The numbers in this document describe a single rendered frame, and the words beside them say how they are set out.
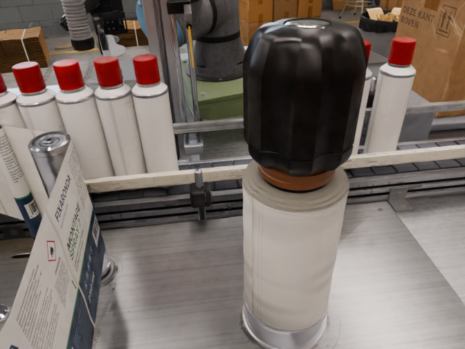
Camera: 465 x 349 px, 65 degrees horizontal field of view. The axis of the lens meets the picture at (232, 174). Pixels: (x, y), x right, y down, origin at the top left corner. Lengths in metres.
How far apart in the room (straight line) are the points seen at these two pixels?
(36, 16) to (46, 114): 5.57
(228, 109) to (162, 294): 0.55
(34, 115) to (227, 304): 0.36
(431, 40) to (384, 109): 0.38
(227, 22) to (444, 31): 0.48
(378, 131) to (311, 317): 0.37
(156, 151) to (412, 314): 0.39
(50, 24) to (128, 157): 5.59
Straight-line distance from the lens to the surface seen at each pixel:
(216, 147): 0.80
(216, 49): 0.96
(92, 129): 0.57
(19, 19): 6.17
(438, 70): 0.96
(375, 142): 0.65
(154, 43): 0.66
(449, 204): 0.72
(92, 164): 0.59
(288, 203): 0.27
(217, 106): 0.88
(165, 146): 0.56
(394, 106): 0.63
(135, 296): 0.46
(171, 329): 0.42
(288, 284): 0.32
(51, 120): 0.58
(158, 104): 0.53
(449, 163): 0.73
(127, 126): 0.56
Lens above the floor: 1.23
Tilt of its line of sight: 34 degrees down
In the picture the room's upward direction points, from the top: 2 degrees counter-clockwise
